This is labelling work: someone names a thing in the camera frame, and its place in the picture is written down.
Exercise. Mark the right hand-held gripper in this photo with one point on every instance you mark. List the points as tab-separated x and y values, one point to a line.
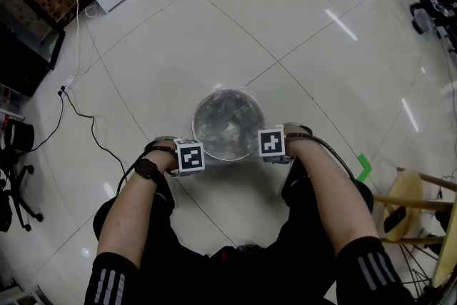
271	143

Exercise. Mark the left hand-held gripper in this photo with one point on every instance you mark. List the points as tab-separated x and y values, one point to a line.
191	157

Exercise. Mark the person's left forearm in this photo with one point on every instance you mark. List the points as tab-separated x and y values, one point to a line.
125	218

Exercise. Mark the person's right forearm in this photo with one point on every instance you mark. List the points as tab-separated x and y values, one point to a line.
332	196

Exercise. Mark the person's right black shoe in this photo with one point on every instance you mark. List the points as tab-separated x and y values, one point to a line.
292	175

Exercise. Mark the black wristwatch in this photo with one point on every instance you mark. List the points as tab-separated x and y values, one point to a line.
146	169

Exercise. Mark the green floor tape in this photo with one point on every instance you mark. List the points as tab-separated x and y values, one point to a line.
365	168

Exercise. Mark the person in black clothes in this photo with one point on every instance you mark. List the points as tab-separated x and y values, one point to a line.
242	278

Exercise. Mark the white power strip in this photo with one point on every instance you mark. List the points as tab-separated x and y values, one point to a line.
70	80

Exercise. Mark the black smartphone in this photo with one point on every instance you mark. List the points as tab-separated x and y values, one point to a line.
395	219

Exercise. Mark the wooden stool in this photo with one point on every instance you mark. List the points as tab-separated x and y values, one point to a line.
407	196

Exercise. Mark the person's black striped shirt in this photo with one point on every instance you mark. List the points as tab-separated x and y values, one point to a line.
110	282

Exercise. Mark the black cylindrical container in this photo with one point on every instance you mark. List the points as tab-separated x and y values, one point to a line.
19	135

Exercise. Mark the black office chair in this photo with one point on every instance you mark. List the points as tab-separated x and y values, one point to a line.
16	189

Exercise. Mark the clear storage shelf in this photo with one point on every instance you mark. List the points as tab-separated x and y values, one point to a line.
9	100

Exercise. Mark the black glass-door cabinet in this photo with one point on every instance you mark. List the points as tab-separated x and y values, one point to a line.
21	46

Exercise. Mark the light wooden board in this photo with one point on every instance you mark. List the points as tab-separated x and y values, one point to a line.
446	246

